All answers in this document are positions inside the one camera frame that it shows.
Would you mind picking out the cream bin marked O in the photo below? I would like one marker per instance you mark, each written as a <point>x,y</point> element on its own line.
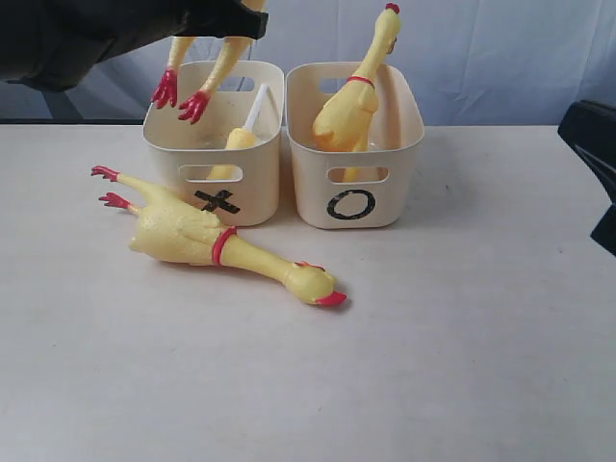
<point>342,190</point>

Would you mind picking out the yellow rubber chicken rear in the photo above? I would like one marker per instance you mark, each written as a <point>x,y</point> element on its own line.
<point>174,231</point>

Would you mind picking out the blue-grey backdrop curtain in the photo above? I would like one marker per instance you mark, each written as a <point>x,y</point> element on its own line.
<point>468,62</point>

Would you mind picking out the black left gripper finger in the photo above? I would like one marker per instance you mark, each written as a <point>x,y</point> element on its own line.
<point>224,18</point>

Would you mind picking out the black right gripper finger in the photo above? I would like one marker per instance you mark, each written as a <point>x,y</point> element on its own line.
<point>588,128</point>

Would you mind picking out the yellow rubber chicken whole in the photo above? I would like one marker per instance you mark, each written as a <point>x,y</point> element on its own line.
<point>343,123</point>

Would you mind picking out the broken chicken head and neck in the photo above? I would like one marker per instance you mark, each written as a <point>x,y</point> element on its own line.
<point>240,138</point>

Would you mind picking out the cream bin marked X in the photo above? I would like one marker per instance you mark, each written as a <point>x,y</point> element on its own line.
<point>241,186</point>

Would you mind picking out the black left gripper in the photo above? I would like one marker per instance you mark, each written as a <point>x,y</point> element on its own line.
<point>53,45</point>

